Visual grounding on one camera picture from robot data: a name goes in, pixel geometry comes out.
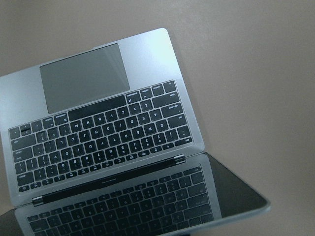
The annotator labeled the grey laptop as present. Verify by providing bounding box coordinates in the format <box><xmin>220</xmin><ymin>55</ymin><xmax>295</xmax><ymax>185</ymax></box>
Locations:
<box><xmin>0</xmin><ymin>28</ymin><xmax>270</xmax><ymax>236</ymax></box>

